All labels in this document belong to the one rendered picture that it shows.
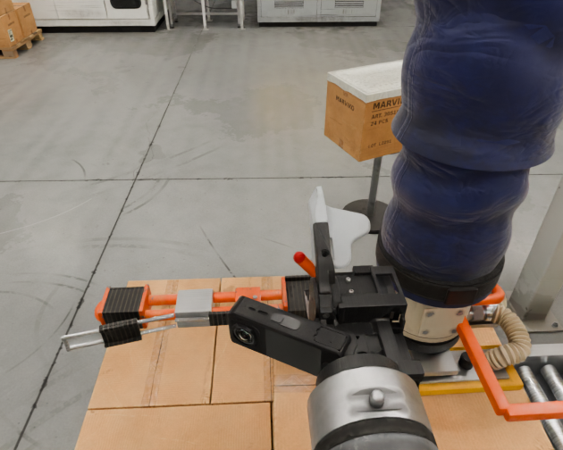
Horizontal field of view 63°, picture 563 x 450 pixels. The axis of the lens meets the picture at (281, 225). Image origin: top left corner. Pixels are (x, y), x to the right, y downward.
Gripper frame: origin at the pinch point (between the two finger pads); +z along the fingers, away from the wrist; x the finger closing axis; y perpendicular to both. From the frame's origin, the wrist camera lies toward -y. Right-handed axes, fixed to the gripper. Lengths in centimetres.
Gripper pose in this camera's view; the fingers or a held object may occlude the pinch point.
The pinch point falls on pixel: (308, 240)
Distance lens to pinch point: 53.1
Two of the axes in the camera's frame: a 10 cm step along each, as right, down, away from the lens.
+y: 10.0, -0.4, 0.5
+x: 0.0, -8.0, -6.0
